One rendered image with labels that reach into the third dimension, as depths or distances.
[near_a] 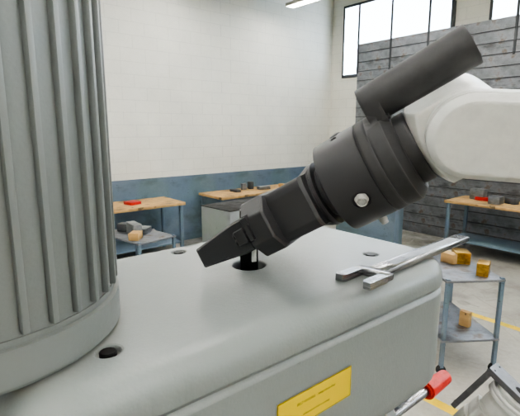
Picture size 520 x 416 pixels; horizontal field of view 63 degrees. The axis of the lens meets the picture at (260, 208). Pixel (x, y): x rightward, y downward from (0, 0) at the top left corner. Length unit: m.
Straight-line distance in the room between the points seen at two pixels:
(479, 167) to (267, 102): 8.70
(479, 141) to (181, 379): 0.26
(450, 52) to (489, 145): 0.08
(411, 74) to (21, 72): 0.27
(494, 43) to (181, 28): 5.24
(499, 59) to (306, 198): 8.05
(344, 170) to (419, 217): 8.65
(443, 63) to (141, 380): 0.31
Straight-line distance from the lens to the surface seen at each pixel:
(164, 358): 0.30
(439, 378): 0.65
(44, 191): 0.27
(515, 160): 0.36
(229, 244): 0.40
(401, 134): 0.37
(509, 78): 8.29
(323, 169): 0.38
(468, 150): 0.35
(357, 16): 10.10
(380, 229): 6.59
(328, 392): 0.41
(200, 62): 8.15
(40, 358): 0.29
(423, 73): 0.37
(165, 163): 7.71
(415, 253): 0.51
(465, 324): 4.31
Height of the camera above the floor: 2.03
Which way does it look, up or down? 10 degrees down
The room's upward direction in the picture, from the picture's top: straight up
